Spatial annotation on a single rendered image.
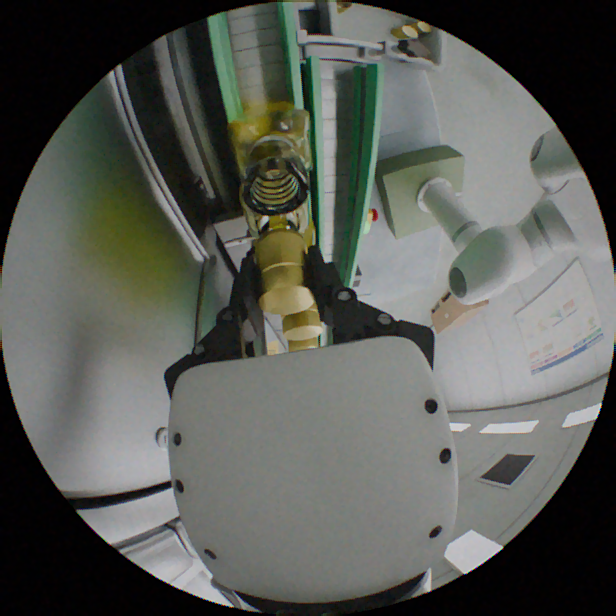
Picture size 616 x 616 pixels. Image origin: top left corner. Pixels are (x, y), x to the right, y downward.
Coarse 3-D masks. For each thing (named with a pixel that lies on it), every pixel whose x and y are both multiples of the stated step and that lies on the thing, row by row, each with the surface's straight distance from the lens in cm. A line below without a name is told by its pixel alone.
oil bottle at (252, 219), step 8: (240, 200) 17; (304, 208) 16; (248, 216) 16; (256, 216) 16; (296, 216) 16; (304, 216) 16; (248, 224) 17; (256, 224) 16; (304, 224) 17; (256, 232) 17
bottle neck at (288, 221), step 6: (264, 216) 15; (282, 216) 14; (288, 216) 15; (264, 222) 15; (270, 222) 14; (276, 222) 14; (282, 222) 14; (288, 222) 14; (294, 222) 15; (264, 228) 14; (270, 228) 14; (276, 228) 13; (282, 228) 13; (288, 228) 13; (294, 228) 14
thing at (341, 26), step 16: (336, 16) 43; (352, 16) 53; (368, 16) 54; (384, 16) 56; (400, 16) 58; (336, 32) 42; (352, 32) 51; (368, 32) 52; (384, 32) 54; (432, 32) 56; (432, 48) 54
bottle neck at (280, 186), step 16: (256, 144) 12; (272, 144) 10; (288, 144) 11; (256, 160) 9; (272, 160) 8; (288, 160) 8; (256, 176) 8; (272, 176) 12; (288, 176) 11; (304, 176) 8; (240, 192) 9; (256, 192) 10; (272, 192) 10; (288, 192) 10; (304, 192) 9; (256, 208) 9; (272, 208) 9; (288, 208) 9
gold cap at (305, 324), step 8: (312, 304) 16; (304, 312) 16; (312, 312) 16; (288, 320) 16; (296, 320) 15; (304, 320) 15; (312, 320) 16; (288, 328) 16; (296, 328) 15; (304, 328) 15; (312, 328) 16; (320, 328) 16; (288, 336) 17; (296, 336) 17; (304, 336) 17; (312, 336) 18
